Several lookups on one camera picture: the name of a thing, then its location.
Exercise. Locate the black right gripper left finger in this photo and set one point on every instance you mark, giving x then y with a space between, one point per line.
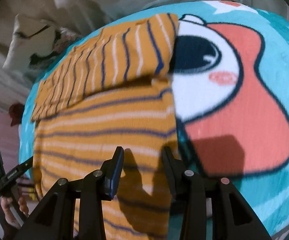
73 209

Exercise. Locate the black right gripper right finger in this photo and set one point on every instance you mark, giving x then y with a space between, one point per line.
232 216

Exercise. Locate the orange striped knit sweater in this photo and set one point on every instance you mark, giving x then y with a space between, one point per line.
112 90

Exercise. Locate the dark red cloth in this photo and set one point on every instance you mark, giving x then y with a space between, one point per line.
15 112

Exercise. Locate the person's left hand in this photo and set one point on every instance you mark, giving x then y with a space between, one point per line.
10 218

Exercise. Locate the white eyelash print cushion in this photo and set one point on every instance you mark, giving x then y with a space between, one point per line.
36 43

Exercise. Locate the turquoise cartoon fleece blanket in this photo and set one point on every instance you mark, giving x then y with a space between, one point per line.
229 75

